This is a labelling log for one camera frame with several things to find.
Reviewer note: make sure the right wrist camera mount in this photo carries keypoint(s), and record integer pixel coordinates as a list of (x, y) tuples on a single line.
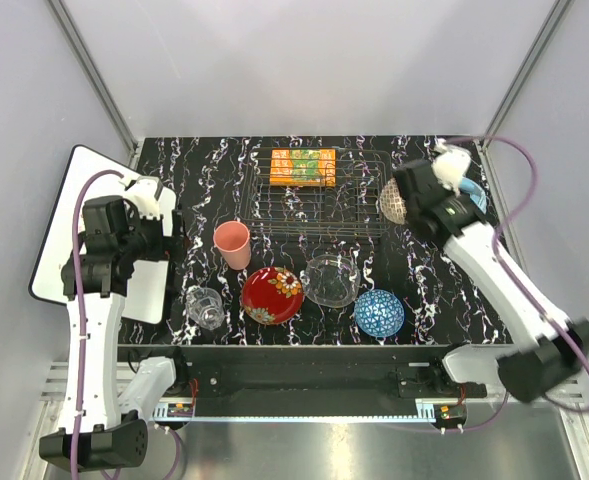
[(451, 165)]

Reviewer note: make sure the pink plastic cup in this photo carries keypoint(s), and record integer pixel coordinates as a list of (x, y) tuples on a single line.
[(232, 239)]

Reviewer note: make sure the red floral plate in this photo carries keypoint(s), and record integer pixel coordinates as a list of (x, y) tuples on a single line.
[(272, 296)]

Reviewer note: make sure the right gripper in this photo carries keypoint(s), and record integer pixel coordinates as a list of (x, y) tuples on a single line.
[(447, 193)]

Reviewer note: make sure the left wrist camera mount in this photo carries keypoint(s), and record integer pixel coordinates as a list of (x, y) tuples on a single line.
[(144, 193)]

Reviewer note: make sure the orange patterned box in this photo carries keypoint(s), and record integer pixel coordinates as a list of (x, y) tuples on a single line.
[(303, 167)]

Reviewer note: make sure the clear glass cup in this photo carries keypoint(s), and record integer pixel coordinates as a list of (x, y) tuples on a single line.
[(204, 306)]

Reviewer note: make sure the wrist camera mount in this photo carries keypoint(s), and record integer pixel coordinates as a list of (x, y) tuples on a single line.
[(451, 165), (144, 193)]

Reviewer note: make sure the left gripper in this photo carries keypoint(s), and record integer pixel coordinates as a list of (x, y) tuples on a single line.
[(167, 247)]

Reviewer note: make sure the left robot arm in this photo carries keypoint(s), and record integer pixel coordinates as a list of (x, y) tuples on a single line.
[(99, 427)]

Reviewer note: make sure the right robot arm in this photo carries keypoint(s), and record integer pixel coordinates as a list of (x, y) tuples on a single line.
[(548, 347)]

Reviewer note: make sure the wire dish rack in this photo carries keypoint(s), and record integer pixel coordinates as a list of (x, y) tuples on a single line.
[(349, 210)]

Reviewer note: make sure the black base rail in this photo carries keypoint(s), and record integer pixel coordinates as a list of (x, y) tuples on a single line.
[(316, 383)]

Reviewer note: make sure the white board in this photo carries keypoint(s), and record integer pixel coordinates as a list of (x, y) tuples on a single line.
[(90, 243)]

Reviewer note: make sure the blue triangle pattern bowl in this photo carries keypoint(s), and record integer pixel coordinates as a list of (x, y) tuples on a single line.
[(379, 313)]

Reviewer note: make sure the clear glass bowl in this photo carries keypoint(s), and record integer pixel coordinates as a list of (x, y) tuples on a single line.
[(331, 280)]

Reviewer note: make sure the light blue headphones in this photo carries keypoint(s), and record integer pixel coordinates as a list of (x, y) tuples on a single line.
[(475, 192)]

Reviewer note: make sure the beige patterned bowl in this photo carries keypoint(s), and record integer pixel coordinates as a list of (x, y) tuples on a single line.
[(391, 203)]

